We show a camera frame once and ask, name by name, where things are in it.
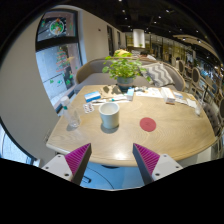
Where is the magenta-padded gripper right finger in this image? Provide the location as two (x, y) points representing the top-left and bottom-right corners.
(132, 143), (184, 186)

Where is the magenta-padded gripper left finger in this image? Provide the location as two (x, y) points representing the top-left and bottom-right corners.
(41, 143), (93, 186)

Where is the clear plastic bottle white cap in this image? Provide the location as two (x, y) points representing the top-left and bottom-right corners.
(60, 95), (81, 130)

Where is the flat round red coaster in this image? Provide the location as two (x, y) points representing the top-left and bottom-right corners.
(139, 116), (158, 133)

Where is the white mug with green print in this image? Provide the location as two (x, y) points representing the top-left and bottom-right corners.
(98, 101), (121, 130)

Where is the pill blister pack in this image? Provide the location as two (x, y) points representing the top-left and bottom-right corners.
(82, 102), (96, 114)

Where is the flat blue box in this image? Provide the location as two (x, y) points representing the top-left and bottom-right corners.
(83, 90), (102, 103)

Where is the white and teal tube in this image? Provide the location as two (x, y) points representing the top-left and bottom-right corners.
(111, 95), (128, 102)

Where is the white printed leaflet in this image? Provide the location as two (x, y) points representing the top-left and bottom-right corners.
(134, 87), (164, 99)

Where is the small white blue box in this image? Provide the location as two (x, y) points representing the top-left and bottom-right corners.
(125, 87), (136, 101)

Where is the white and orange box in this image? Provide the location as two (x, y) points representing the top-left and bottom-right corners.
(160, 86), (177, 105)

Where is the small pale blue packet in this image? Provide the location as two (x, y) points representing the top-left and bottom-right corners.
(173, 91), (185, 100)

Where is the white paper napkin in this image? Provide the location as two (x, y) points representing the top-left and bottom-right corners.
(185, 98), (198, 110)

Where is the clear drinking glass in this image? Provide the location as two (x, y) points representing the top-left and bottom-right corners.
(194, 99), (205, 117)

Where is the grey curved sofa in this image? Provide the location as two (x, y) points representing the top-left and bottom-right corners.
(74, 57), (187, 94)

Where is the grey zigzag striped cushion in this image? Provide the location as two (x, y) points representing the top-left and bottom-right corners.
(141, 62), (175, 88)

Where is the green potted plant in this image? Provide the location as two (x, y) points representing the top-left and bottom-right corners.
(101, 53), (149, 93)

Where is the group of oval-back chairs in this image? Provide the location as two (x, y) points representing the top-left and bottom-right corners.
(176, 59), (224, 134)

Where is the person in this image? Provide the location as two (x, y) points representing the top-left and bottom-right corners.
(139, 49), (158, 62)
(113, 49), (132, 58)

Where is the white round column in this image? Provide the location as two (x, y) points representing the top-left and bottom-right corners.
(132, 28), (146, 49)

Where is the group of ceiling spotlights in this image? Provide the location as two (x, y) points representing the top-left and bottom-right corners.
(118, 0), (201, 43)

